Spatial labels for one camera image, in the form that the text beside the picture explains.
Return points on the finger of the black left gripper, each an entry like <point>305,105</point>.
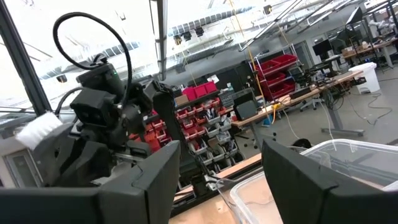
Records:
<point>87,161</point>
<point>53,155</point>

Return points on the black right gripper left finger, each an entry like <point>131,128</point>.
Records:
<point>93,208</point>

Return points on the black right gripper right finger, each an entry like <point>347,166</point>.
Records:
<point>326,205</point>

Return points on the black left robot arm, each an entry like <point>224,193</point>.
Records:
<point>168,118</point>

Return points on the clear tapered storage box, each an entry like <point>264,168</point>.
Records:
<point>357,146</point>

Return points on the red storage bin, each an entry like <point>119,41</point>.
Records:
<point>211,87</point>
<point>200,91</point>
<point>189,93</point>

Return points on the parts bin rack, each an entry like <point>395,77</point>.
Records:
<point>214,130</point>

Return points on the small blue floor base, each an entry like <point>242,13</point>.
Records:
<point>268,121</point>

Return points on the wooden workbench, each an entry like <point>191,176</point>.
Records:
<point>373,49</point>
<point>311,92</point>

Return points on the black equipment case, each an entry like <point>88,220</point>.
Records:
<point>245,109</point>

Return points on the white waste bin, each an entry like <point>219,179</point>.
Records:
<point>365,77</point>

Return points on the rack with red crates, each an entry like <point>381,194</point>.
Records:
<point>273,67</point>

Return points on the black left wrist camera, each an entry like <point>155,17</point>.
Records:
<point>96,107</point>

